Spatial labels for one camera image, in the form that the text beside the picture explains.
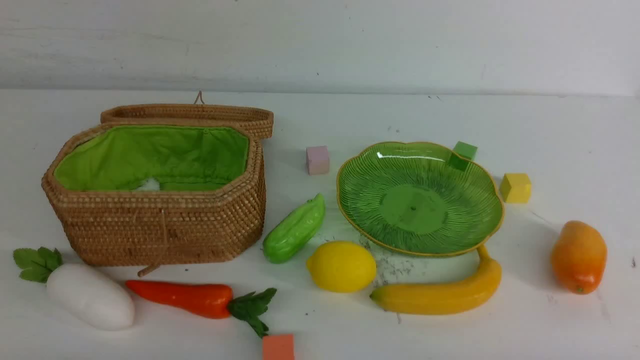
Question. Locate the yellow banana toy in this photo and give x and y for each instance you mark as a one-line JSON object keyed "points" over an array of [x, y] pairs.
{"points": [[443, 298]]}

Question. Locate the green cucumber toy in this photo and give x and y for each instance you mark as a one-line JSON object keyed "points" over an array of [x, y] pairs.
{"points": [[294, 231]]}

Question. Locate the woven wicker basket green lining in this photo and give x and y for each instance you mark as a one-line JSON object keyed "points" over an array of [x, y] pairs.
{"points": [[153, 194]]}

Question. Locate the green cube block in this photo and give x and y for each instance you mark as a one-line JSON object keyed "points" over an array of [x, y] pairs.
{"points": [[462, 155]]}

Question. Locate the green leaf-shaped glass plate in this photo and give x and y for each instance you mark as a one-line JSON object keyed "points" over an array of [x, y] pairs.
{"points": [[419, 199]]}

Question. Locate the orange cube block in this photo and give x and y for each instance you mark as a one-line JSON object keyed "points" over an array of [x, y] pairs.
{"points": [[278, 347]]}

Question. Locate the pink cube block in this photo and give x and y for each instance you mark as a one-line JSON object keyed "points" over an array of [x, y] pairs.
{"points": [[317, 160]]}

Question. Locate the orange mango toy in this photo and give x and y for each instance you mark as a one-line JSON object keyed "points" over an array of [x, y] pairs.
{"points": [[579, 257]]}

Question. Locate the white radish with green leaves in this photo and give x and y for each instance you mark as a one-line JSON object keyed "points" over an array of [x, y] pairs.
{"points": [[84, 292]]}

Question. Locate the orange carrot with green leaves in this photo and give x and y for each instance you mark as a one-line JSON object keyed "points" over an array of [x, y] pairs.
{"points": [[212, 301]]}

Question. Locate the yellow cube block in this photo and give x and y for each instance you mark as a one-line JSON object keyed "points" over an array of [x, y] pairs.
{"points": [[516, 188]]}

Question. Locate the yellow lemon toy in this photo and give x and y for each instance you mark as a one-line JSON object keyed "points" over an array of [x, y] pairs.
{"points": [[342, 267]]}

